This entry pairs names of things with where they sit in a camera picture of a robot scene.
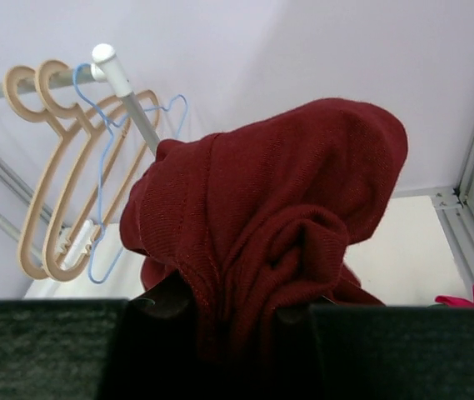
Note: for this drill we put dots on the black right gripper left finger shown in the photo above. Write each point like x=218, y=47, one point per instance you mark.
x=99, y=348

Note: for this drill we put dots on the maroon t-shirt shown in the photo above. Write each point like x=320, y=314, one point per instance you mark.
x=260, y=218

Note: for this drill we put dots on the white metal clothes rack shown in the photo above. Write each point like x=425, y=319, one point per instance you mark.
x=72, y=141

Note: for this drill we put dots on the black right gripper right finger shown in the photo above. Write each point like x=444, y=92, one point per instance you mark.
x=326, y=351

